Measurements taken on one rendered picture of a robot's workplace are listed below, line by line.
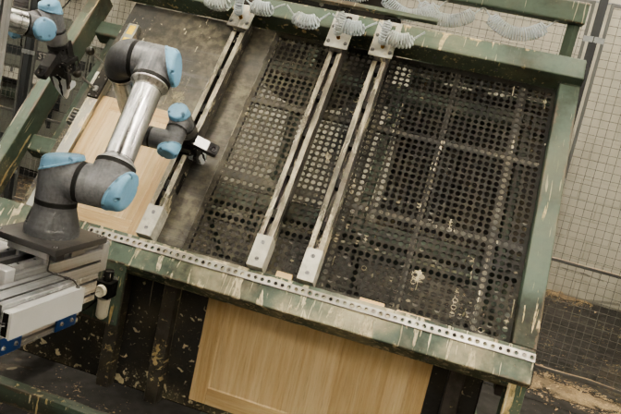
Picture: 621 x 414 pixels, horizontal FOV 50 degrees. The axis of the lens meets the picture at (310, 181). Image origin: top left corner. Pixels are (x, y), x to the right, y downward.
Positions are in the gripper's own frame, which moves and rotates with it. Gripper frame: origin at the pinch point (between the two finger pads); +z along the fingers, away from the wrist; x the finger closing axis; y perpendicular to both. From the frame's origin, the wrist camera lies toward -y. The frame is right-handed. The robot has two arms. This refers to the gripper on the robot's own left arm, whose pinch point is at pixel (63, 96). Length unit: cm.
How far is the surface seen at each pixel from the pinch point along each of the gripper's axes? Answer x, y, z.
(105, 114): 4.8, 25.6, 21.7
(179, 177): -41, 10, 30
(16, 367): 34, -30, 138
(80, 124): 10.6, 16.4, 23.3
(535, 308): -179, 14, 44
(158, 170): -29.3, 12.4, 31.9
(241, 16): -34, 76, -11
